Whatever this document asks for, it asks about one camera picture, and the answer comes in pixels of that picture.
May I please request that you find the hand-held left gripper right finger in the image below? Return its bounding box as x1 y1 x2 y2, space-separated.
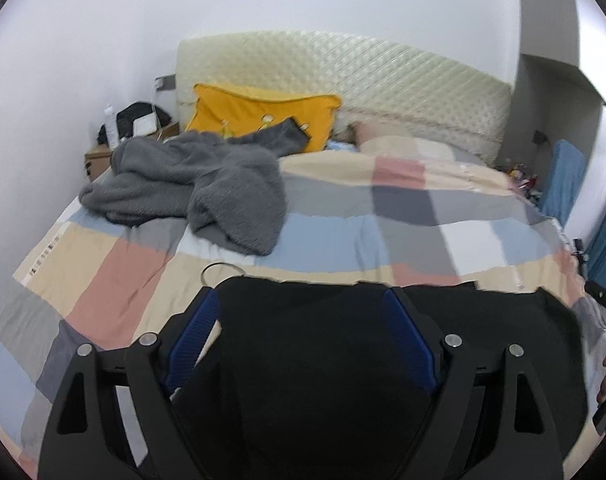
383 287 564 480

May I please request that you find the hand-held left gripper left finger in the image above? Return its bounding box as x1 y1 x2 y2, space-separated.
38 287 221 480

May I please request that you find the black jacket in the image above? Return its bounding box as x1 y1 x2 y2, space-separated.
170 261 596 480

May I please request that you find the blue folded mat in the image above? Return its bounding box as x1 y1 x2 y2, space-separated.
539 139 588 231

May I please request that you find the checked pastel duvet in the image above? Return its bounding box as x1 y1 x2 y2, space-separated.
0 135 606 466

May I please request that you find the grey fleece garment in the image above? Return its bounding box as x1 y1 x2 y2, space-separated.
79 117 310 256

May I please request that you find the wooden nightstand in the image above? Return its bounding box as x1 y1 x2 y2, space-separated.
85 121 180 183

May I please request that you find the pink pillow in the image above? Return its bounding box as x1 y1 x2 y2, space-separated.
353 121 419 153

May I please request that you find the clear plastic bottle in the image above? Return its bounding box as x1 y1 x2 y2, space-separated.
104 105 118 148

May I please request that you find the yellow pillow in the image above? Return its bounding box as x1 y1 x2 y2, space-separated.
184 83 342 153

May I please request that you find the black bag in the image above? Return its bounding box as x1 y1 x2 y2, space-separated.
98 102 173 146

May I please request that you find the cream quilted headboard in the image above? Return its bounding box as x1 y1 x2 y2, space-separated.
175 31 513 166

